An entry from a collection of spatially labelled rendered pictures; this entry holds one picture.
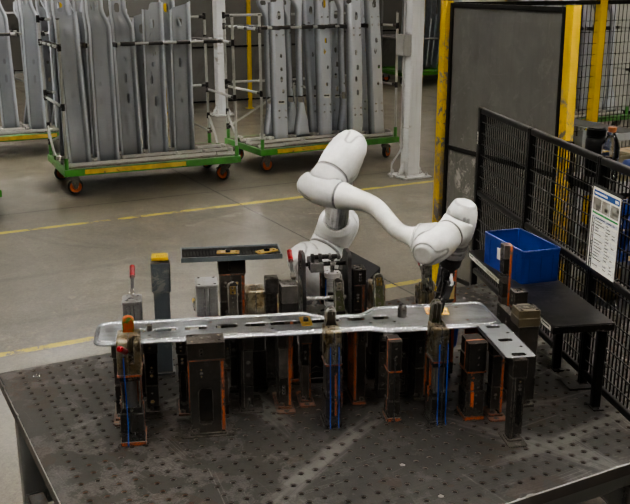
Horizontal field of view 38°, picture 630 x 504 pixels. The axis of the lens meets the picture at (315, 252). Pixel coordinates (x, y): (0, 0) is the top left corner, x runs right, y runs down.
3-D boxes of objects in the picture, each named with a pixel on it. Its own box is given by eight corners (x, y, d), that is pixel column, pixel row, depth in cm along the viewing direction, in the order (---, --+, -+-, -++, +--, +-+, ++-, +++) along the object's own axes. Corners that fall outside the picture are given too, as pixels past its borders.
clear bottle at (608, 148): (603, 184, 324) (608, 128, 319) (595, 180, 330) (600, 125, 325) (620, 184, 325) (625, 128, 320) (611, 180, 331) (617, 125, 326)
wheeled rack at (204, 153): (65, 197, 928) (51, 18, 878) (48, 178, 1015) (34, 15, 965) (241, 180, 1006) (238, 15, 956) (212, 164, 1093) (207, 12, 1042)
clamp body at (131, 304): (123, 399, 324) (116, 303, 313) (124, 386, 334) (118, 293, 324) (150, 397, 325) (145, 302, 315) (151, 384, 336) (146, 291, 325)
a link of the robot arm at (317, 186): (326, 195, 318) (345, 166, 324) (285, 184, 328) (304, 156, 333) (338, 218, 328) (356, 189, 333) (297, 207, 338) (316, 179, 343)
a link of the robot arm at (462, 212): (449, 228, 309) (429, 243, 300) (458, 189, 301) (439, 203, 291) (476, 241, 305) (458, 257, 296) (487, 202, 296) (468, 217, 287)
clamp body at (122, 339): (117, 451, 289) (110, 344, 278) (119, 429, 303) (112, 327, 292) (151, 448, 290) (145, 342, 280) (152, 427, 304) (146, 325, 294)
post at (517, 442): (508, 448, 290) (514, 364, 282) (497, 432, 301) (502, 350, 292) (528, 446, 291) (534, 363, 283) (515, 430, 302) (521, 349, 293)
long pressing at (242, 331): (91, 350, 293) (91, 345, 292) (96, 325, 314) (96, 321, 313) (504, 326, 313) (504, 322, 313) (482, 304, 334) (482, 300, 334)
